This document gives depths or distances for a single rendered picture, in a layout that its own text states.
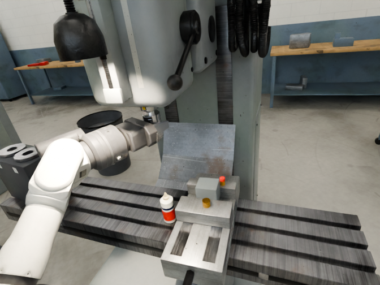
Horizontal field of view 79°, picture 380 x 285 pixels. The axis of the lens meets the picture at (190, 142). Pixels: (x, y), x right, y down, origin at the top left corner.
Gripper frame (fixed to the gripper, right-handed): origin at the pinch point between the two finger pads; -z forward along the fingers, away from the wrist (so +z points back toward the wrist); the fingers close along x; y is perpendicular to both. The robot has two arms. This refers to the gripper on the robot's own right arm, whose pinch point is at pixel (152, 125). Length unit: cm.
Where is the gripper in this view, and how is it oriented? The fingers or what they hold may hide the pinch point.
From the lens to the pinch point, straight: 63.4
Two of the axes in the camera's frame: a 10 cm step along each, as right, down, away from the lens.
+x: -7.2, -2.6, 6.5
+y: 1.0, 8.8, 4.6
